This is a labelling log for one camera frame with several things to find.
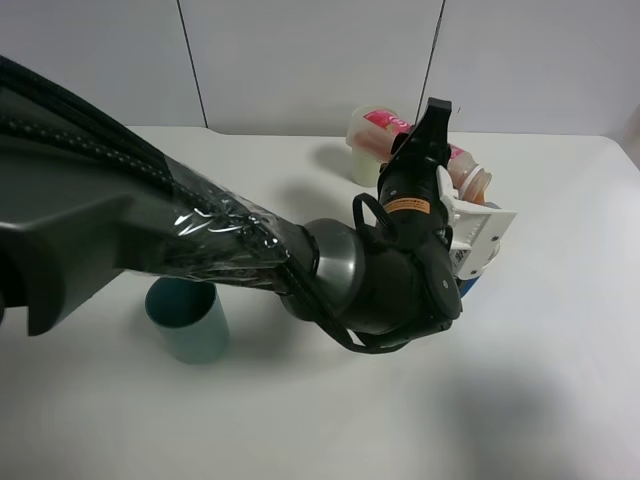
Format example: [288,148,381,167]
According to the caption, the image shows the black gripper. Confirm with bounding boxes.
[378,97,452,250]

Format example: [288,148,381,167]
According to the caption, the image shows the clear plastic drink bottle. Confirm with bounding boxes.
[346,106,495,205]

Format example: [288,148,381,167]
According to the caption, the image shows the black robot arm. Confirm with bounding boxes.
[1,59,462,354]

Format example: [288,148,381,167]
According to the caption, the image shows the light green plastic cup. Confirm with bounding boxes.
[346,105,408,188]

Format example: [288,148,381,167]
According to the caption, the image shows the blue banded glass cup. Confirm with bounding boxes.
[457,202,499,298]

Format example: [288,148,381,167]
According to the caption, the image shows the teal plastic cup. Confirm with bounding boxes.
[144,277,230,364]

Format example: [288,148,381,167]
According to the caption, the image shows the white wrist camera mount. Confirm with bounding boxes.
[436,166,517,280]

